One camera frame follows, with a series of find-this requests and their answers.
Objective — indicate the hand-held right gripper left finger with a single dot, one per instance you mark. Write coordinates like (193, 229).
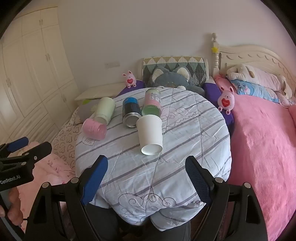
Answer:
(95, 178)

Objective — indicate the diamond patterned cushion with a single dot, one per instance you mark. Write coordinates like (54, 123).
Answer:
(196, 67)

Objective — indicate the small green object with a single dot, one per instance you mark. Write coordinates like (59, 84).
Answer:
(87, 102)

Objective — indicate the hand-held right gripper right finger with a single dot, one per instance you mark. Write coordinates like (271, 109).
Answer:
(198, 179)

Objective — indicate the cream nightstand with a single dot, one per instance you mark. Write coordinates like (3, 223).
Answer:
(99, 92)

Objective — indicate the blue printed pillow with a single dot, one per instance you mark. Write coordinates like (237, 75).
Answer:
(254, 90)

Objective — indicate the pink floral blanket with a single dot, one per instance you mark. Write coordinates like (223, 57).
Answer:
(55, 173)

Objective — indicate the pale green cup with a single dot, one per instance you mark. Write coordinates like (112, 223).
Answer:
(106, 109)

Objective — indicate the cream carved bed headboard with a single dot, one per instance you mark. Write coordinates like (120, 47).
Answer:
(249, 58)

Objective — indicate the purple cushion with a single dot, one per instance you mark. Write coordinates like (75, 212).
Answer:
(222, 118)
(133, 89)

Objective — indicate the small pink bunny toy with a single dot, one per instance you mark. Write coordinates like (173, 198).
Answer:
(130, 80)

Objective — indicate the dark can with blue label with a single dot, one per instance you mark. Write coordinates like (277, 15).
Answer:
(131, 112)

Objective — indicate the white plush toy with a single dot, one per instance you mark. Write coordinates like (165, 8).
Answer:
(256, 75)

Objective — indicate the pink and green cup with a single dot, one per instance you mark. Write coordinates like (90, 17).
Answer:
(152, 102)

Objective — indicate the cream wardrobe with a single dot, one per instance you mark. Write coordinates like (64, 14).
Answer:
(30, 74)

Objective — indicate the white paper cup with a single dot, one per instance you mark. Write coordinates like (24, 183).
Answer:
(149, 134)

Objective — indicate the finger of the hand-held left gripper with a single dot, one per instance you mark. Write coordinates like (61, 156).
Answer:
(19, 144)
(39, 150)

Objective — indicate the large pink bunny toy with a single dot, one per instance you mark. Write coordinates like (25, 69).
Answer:
(226, 100)

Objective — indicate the person's left hand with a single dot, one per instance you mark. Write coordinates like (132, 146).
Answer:
(13, 204)

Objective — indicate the pink fleece blanket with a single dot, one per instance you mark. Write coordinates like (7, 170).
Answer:
(261, 143)

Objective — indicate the striped white cloth table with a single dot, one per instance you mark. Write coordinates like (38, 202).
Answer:
(166, 166)

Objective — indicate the grey cushion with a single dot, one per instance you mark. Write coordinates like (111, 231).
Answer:
(86, 111)

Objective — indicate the grey plush toy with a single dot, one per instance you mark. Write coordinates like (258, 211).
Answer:
(171, 80)

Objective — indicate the heart print sheet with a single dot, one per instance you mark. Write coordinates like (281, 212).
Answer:
(64, 143)

